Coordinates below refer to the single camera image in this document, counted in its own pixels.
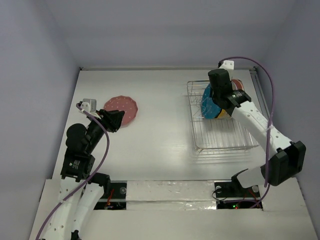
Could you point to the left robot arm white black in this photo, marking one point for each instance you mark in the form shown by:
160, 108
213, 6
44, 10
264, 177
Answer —
80, 186

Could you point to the wire dish rack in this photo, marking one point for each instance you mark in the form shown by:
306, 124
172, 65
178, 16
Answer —
195, 91

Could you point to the blue dotted plate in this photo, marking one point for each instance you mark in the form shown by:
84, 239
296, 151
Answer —
209, 109

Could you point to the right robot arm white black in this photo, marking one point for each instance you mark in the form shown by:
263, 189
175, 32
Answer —
284, 158

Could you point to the white patterned plate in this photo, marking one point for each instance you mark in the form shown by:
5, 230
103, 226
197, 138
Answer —
224, 115

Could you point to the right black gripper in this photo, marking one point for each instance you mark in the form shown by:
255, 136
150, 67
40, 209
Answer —
216, 94

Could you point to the yellow dotted plate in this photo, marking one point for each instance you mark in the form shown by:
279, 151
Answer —
218, 115

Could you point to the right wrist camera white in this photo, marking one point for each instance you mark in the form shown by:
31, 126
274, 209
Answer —
227, 65

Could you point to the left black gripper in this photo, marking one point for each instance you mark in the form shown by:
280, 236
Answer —
111, 118

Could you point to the pink dotted plate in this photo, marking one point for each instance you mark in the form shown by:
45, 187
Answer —
123, 103

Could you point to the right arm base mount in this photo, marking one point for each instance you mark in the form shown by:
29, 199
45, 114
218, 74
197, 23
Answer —
229, 195

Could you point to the white plate red rim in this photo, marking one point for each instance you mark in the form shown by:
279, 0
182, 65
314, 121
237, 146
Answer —
237, 84

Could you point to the clear drip tray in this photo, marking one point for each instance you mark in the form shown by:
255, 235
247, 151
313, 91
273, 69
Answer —
218, 139

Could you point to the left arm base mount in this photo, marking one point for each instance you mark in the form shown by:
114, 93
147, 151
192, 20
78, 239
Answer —
115, 199

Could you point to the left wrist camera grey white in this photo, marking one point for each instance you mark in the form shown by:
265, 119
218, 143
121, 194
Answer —
88, 105

